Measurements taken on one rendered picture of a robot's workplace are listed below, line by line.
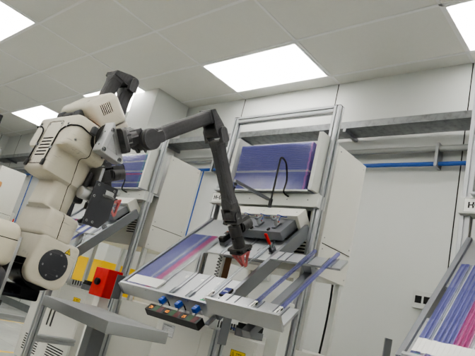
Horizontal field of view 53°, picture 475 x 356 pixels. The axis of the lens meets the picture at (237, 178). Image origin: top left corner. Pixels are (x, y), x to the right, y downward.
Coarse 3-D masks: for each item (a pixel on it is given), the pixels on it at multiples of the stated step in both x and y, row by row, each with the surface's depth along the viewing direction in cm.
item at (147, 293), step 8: (128, 288) 233; (136, 288) 228; (144, 288) 222; (152, 288) 219; (136, 296) 231; (144, 296) 226; (152, 296) 221; (160, 296) 215; (168, 296) 211; (176, 296) 206; (184, 296) 204; (168, 304) 214; (184, 304) 205; (192, 304) 201; (200, 304) 197; (200, 312) 199; (208, 312) 195
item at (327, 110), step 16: (288, 112) 277; (304, 112) 269; (320, 112) 261; (240, 144) 286; (320, 144) 244; (320, 160) 244; (320, 176) 244; (288, 192) 250; (304, 192) 243; (224, 320) 188; (224, 336) 188; (240, 336) 224; (256, 336) 231
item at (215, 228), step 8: (208, 224) 280; (216, 224) 277; (200, 232) 272; (208, 232) 268; (216, 232) 265; (224, 232) 262; (248, 240) 244; (256, 240) 241; (264, 240) 238; (216, 248) 246; (224, 248) 243; (256, 248) 233; (224, 256) 244; (232, 256) 234; (264, 256) 222
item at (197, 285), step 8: (184, 272) 230; (192, 272) 228; (168, 280) 227; (176, 280) 225; (184, 280) 222; (192, 280) 220; (200, 280) 218; (208, 280) 216; (216, 280) 214; (232, 280) 210; (160, 288) 222; (168, 288) 220; (176, 288) 217; (184, 288) 215; (192, 288) 213; (200, 288) 211; (208, 288) 209; (224, 288) 205; (192, 296) 207; (200, 296) 205; (216, 296) 201
